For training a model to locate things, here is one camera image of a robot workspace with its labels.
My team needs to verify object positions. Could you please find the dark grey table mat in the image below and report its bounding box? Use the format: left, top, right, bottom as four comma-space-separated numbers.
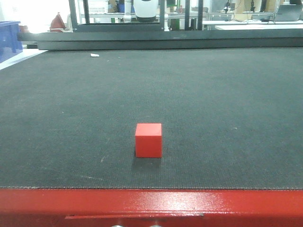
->
0, 48, 303, 189

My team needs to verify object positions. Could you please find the black metal frame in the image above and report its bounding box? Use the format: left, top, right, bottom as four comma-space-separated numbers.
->
68, 0, 204, 33

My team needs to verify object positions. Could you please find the white black robot base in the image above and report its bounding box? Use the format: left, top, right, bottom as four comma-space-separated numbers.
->
123, 0, 169, 32

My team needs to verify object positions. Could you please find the red triangular object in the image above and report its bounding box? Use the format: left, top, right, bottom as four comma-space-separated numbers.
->
50, 12, 66, 32

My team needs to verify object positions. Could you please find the red metal table edge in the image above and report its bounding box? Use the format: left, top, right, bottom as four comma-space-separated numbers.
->
0, 189, 303, 227

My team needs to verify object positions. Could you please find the white background table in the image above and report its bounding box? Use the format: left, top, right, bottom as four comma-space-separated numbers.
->
202, 20, 303, 30

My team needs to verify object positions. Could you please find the red magnetic cube block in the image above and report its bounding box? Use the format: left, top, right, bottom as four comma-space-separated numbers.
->
135, 123, 162, 158

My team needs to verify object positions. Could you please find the white paper scrap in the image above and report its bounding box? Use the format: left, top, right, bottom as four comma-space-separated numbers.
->
90, 53, 99, 57

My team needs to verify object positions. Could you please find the grey laptop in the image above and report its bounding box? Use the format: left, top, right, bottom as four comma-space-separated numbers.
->
274, 4, 303, 21

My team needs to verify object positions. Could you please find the blue plastic bin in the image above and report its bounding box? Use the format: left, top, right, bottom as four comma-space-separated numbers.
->
0, 21, 23, 63

